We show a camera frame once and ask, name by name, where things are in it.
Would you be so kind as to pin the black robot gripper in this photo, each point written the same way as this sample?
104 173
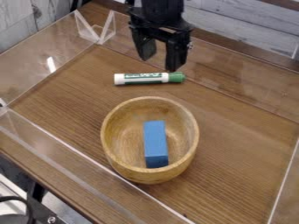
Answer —
156 20

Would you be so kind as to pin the green and white marker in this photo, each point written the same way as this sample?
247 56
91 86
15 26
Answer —
148 78

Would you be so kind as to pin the brown wooden bowl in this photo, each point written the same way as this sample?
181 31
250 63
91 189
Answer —
121 135

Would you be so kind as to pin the blue rectangular block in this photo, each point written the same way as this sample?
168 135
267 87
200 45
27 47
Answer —
155 144

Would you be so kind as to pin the clear acrylic tray wall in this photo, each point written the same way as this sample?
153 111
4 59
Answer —
57 92

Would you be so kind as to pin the black metal table frame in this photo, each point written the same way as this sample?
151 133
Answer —
41 214

